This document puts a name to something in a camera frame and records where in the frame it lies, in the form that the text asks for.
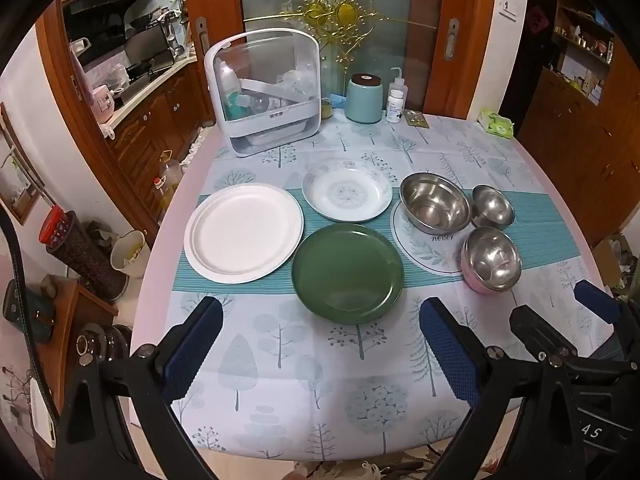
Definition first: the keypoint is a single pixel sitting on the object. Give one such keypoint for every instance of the black range hood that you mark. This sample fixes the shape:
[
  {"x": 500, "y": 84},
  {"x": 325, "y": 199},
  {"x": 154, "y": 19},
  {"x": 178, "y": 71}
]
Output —
[{"x": 100, "y": 20}]

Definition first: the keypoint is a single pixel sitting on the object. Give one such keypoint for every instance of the green plate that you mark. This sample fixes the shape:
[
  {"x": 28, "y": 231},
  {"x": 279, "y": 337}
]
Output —
[{"x": 347, "y": 272}]

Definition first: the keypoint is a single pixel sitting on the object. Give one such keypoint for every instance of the wooden kitchen cabinet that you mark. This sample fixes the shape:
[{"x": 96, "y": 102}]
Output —
[{"x": 150, "y": 125}]

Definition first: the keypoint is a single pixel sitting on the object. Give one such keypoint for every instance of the tree print tablecloth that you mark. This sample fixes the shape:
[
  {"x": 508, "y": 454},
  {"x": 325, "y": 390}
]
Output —
[{"x": 300, "y": 360}]

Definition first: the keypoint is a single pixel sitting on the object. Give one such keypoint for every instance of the floral patterned white plate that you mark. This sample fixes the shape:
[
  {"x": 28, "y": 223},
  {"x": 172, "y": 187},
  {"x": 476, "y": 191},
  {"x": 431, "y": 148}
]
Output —
[{"x": 347, "y": 190}]

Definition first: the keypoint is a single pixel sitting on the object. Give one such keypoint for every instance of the small yellow jar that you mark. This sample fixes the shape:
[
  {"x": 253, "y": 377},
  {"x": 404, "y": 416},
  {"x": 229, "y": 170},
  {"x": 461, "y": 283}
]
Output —
[{"x": 326, "y": 109}]

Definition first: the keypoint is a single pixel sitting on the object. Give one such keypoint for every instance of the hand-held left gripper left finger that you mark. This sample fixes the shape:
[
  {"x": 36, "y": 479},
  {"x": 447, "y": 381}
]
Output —
[{"x": 192, "y": 350}]

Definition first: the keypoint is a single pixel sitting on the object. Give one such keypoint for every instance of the wooden stool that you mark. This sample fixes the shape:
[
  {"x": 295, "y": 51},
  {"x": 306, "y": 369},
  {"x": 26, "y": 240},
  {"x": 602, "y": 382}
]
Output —
[{"x": 70, "y": 320}]

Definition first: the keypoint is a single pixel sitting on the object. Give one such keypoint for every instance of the pink rice cooker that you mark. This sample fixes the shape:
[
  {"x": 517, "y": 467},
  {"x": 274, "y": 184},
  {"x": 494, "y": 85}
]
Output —
[{"x": 104, "y": 105}]

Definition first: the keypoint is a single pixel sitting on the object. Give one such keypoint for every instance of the white dish drying cabinet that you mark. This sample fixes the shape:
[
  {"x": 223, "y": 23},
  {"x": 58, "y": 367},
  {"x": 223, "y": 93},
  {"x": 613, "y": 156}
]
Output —
[{"x": 262, "y": 60}]

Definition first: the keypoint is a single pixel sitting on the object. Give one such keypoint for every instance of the large steel bowl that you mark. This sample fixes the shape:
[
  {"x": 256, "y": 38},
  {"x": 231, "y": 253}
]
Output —
[{"x": 434, "y": 202}]

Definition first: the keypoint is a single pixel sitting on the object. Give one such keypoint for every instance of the teal canister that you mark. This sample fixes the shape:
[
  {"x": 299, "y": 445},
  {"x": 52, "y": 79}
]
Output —
[{"x": 364, "y": 100}]

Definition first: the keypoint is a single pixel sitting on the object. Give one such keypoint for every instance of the blue cloth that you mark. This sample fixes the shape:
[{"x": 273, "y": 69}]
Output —
[{"x": 338, "y": 101}]

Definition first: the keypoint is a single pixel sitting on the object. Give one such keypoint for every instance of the green wet wipes pack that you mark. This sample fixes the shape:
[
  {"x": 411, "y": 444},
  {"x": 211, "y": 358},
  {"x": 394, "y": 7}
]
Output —
[{"x": 496, "y": 122}]

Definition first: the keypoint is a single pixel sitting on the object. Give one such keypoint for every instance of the blister pack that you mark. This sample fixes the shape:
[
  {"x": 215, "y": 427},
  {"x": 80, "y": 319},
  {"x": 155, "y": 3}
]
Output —
[{"x": 416, "y": 118}]

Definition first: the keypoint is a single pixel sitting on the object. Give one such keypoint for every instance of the cooking oil bottle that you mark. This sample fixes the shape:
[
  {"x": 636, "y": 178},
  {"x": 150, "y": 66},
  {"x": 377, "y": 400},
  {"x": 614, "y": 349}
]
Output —
[{"x": 169, "y": 175}]

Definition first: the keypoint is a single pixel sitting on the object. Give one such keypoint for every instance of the large white plate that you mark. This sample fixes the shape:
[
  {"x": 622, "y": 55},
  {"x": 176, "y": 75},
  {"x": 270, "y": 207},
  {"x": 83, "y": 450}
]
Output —
[{"x": 243, "y": 234}]

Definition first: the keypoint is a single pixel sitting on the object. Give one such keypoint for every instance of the white bucket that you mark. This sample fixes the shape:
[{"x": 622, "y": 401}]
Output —
[{"x": 127, "y": 255}]

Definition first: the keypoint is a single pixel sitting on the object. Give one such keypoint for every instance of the red lid storage jar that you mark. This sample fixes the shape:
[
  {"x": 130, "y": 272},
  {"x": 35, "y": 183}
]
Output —
[{"x": 75, "y": 255}]

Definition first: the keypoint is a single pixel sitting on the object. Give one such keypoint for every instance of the white pill bottle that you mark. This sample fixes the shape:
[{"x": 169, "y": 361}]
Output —
[{"x": 395, "y": 107}]

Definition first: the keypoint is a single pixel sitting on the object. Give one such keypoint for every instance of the clear squeeze bottle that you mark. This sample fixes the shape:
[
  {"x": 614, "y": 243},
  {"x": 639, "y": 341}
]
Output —
[{"x": 397, "y": 77}]

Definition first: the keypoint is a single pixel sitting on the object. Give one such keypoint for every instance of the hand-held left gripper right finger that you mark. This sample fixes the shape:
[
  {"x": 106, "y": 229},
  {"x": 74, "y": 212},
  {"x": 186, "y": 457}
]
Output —
[{"x": 450, "y": 355}]

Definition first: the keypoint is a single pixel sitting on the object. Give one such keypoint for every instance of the baby bottle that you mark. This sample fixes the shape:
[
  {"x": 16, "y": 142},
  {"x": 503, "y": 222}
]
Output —
[{"x": 230, "y": 87}]

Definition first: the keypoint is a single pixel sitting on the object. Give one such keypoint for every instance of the wall shelf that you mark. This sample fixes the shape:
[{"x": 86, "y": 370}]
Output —
[{"x": 582, "y": 35}]

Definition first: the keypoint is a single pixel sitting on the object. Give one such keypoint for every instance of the pink steel bowl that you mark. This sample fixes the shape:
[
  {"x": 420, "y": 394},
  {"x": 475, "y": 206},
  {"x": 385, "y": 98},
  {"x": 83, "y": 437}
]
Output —
[{"x": 492, "y": 260}]

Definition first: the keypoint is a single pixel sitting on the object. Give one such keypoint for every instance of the gold door ornament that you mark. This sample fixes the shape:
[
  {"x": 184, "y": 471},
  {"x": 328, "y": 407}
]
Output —
[{"x": 345, "y": 10}]

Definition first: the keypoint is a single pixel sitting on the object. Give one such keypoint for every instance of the framed wall picture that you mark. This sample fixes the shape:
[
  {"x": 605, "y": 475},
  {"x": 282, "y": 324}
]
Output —
[{"x": 15, "y": 180}]

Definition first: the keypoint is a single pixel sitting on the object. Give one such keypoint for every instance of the small steel bowl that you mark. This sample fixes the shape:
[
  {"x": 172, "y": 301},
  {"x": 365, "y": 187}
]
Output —
[{"x": 494, "y": 207}]

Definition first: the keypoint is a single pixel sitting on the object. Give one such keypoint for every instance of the dark green bag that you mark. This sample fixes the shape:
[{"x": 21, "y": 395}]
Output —
[{"x": 27, "y": 312}]

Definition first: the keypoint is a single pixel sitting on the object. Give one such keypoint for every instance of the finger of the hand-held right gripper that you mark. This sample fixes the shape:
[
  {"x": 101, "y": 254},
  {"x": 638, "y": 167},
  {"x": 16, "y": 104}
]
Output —
[
  {"x": 540, "y": 330},
  {"x": 597, "y": 302}
]

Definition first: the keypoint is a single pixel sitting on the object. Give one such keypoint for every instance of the wooden side cabinet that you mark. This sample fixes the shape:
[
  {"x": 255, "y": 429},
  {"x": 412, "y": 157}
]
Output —
[{"x": 580, "y": 160}]

